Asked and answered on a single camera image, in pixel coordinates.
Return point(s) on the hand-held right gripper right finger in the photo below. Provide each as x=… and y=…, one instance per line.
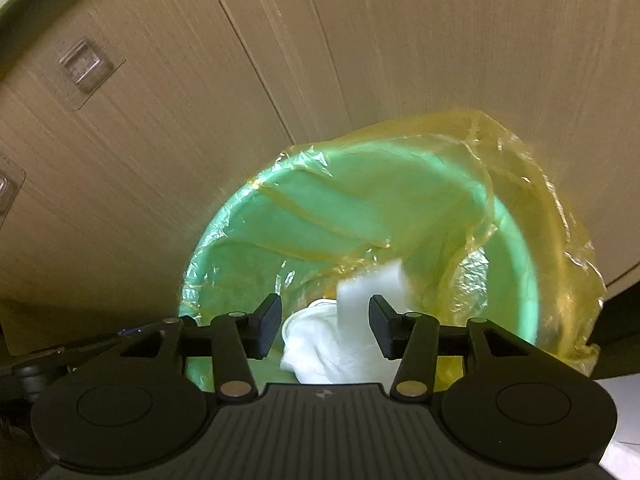
x=382, y=325

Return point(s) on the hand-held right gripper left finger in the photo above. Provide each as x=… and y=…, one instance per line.
x=267, y=325

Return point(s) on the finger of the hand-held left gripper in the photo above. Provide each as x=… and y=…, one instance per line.
x=75, y=352

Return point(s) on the white tissue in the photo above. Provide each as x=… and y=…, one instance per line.
x=325, y=355

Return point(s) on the green trash bin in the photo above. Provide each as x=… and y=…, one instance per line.
x=400, y=170

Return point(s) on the yellow bin liner bag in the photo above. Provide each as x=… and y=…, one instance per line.
x=550, y=210

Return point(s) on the clear adhesive hook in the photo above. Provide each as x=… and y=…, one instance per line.
x=82, y=67
x=7, y=195

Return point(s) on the wooden cabinet doors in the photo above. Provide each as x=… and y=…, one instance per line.
x=400, y=35

